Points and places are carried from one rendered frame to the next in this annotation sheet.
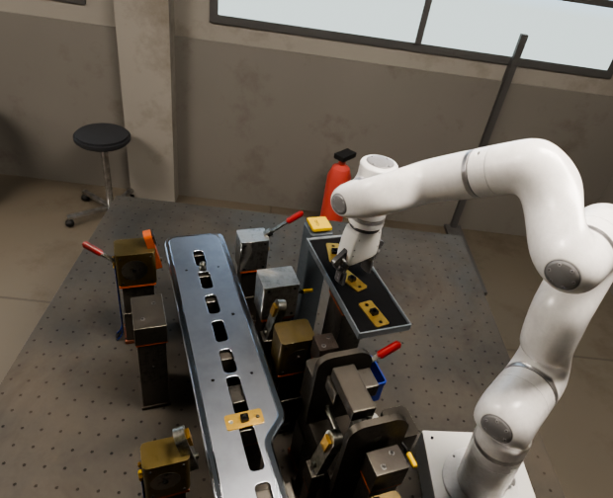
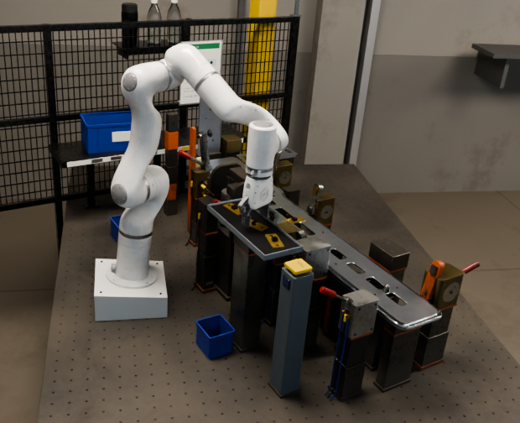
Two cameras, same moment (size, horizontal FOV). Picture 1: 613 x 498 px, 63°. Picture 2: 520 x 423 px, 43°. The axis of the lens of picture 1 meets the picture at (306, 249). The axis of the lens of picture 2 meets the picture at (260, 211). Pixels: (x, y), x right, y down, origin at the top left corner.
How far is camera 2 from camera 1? 2.88 m
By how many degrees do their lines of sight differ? 116
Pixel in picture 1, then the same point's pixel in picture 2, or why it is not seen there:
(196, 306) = (365, 264)
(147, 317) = (386, 243)
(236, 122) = not seen: outside the picture
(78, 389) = not seen: hidden behind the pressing
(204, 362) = (334, 238)
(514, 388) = (153, 168)
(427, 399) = (149, 348)
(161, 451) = (325, 195)
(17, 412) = not seen: hidden behind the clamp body
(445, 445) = (151, 290)
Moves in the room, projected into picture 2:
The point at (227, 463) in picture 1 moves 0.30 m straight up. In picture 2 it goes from (293, 208) to (300, 137)
